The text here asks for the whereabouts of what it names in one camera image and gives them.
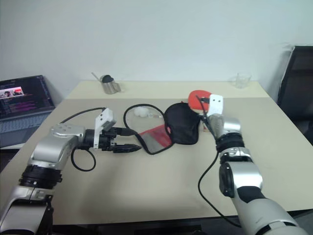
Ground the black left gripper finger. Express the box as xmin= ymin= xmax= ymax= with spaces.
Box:
xmin=114 ymin=127 xmax=138 ymax=137
xmin=113 ymin=143 xmax=142 ymax=154

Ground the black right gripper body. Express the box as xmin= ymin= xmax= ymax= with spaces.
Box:
xmin=201 ymin=113 xmax=212 ymax=133

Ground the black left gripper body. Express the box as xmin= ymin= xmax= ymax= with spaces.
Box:
xmin=99 ymin=127 xmax=118 ymax=151

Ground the red table tennis paddle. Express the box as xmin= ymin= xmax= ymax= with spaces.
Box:
xmin=187 ymin=89 xmax=212 ymax=133

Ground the black and red paddle case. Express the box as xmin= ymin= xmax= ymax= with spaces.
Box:
xmin=123 ymin=101 xmax=200 ymax=155

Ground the white table tennis ball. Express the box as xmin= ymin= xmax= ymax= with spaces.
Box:
xmin=134 ymin=107 xmax=150 ymax=118

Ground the stainless steel cup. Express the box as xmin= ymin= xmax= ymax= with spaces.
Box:
xmin=99 ymin=75 xmax=122 ymax=95

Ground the clear glass beaker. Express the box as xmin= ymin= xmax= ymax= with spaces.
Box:
xmin=229 ymin=72 xmax=252 ymax=89

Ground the grey open laptop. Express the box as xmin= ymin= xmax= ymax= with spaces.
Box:
xmin=0 ymin=75 xmax=56 ymax=149

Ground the black office chair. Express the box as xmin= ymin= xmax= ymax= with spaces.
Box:
xmin=277 ymin=45 xmax=313 ymax=145

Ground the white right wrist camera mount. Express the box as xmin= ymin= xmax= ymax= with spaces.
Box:
xmin=207 ymin=94 xmax=224 ymax=116

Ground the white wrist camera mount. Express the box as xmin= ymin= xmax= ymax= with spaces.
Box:
xmin=207 ymin=94 xmax=224 ymax=116
xmin=92 ymin=107 xmax=117 ymax=149

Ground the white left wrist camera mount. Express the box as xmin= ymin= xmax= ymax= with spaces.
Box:
xmin=92 ymin=107 xmax=117 ymax=149

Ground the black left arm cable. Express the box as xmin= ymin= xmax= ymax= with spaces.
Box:
xmin=62 ymin=107 xmax=108 ymax=172

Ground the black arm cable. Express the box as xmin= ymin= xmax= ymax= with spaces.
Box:
xmin=62 ymin=107 xmax=108 ymax=172
xmin=194 ymin=95 xmax=243 ymax=228

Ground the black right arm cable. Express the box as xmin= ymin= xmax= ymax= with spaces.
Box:
xmin=194 ymin=95 xmax=243 ymax=228

